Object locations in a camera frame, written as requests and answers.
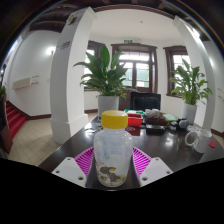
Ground white speckled mug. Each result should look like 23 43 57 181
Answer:
184 127 214 155

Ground white wall radiator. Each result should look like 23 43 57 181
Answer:
216 87 224 100
12 75 41 91

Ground leafy plant in white pot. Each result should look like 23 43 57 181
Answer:
169 59 214 125
73 44 138 118

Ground grey headphones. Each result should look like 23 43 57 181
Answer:
169 117 191 131

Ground dark-framed window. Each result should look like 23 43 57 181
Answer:
162 45 192 98
83 39 106 92

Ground flat black case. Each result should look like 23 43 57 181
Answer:
145 123 167 136

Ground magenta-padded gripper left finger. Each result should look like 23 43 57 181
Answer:
51 146 101 189

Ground colourful printed plastic sheet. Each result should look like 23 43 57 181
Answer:
87 116 103 133

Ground green notebook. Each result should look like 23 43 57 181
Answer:
162 113 180 123

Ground clear yellow-capped plastic bottle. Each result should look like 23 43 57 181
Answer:
92 109 135 188

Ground small printed column sign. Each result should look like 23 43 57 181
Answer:
56 40 72 51

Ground black chair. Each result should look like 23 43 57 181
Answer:
129 91 162 113

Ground glowing wall lamp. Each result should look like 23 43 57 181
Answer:
45 45 57 57

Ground red carpeted stairs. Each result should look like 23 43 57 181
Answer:
5 100 27 141

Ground red box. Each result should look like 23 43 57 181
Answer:
126 112 145 128

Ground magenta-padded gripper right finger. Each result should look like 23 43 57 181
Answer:
124 146 175 189

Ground dark wooden glazed double door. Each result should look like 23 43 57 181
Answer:
110 42 158 95

